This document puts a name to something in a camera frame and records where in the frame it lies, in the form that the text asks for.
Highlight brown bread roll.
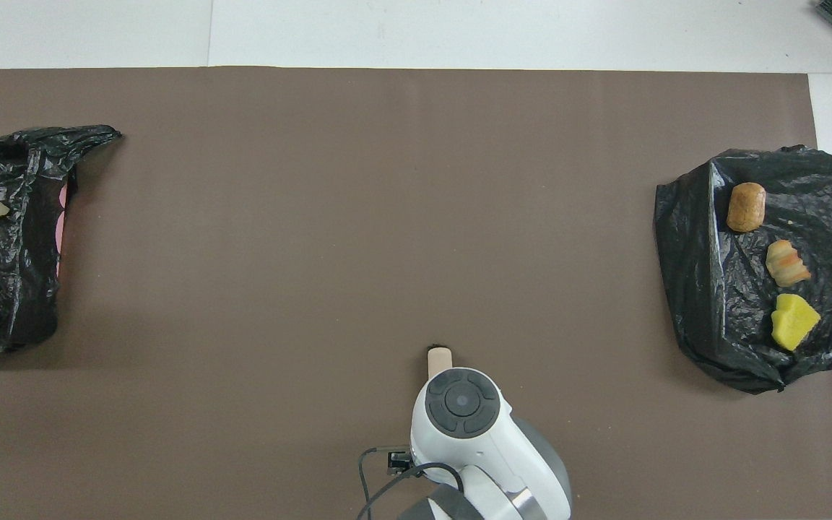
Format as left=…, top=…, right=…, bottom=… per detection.
left=727, top=182, right=767, bottom=233

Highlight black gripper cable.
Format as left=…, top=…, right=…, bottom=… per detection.
left=357, top=446, right=464, bottom=520

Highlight plain yellow sponge piece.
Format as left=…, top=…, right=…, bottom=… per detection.
left=771, top=293, right=821, bottom=352

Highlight brown table mat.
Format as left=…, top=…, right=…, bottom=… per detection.
left=0, top=67, right=832, bottom=520

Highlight striped croissant toy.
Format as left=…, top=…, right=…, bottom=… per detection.
left=766, top=240, right=813, bottom=287

